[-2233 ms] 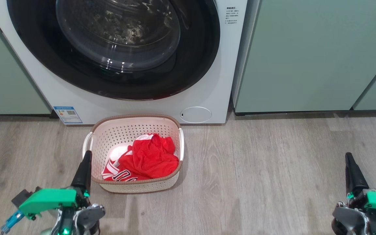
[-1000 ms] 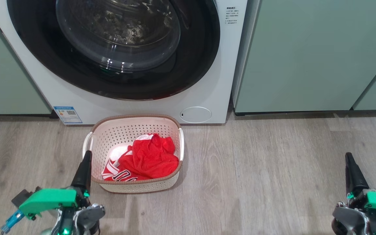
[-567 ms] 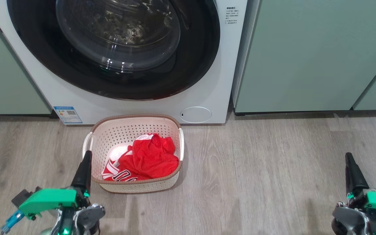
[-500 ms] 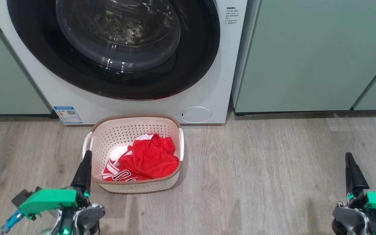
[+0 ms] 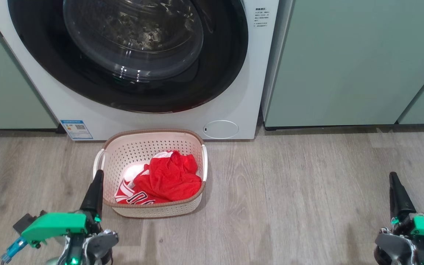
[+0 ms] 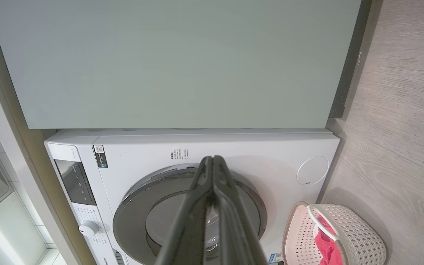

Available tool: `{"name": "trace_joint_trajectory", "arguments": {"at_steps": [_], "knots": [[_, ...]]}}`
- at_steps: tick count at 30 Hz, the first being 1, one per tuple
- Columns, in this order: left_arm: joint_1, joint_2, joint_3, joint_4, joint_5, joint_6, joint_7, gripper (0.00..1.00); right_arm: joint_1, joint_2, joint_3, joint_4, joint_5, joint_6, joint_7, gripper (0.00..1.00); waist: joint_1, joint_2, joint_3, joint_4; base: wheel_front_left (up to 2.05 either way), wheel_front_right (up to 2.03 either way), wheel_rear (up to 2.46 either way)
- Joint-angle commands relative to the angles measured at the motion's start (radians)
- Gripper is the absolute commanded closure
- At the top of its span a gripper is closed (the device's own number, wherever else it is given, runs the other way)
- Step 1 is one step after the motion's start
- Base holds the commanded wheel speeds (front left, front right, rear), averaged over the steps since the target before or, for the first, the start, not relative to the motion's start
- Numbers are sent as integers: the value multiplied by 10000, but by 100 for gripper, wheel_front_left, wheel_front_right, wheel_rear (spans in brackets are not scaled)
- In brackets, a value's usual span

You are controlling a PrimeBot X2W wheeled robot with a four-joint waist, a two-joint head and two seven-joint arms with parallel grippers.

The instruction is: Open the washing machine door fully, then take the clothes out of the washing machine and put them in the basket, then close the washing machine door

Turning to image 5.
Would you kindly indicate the black-rimmed glass washer door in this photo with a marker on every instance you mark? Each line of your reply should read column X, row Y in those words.
column 131, row 55

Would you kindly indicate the wide pale green cabinet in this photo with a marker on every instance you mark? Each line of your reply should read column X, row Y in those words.
column 344, row 62

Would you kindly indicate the red and white garment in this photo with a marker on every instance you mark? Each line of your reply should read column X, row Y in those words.
column 171, row 176

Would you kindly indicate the white front-load washing machine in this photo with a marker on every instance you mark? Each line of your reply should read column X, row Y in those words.
column 160, row 123

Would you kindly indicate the black warning text label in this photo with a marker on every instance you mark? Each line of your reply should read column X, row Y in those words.
column 262, row 17

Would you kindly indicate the cream perforated laundry basket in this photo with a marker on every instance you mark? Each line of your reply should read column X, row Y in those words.
column 127, row 154

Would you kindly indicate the round drain filter cover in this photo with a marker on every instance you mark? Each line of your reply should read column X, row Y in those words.
column 221, row 129

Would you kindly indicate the blue energy label sticker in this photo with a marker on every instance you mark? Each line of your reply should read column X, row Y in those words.
column 76, row 129

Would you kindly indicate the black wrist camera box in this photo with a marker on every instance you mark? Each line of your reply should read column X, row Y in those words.
column 23, row 222

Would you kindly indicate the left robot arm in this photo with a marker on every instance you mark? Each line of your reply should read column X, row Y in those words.
column 94, row 246

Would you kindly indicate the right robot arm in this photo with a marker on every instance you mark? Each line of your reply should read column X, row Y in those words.
column 399, row 248

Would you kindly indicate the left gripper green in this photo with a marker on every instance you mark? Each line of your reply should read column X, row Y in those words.
column 57, row 224

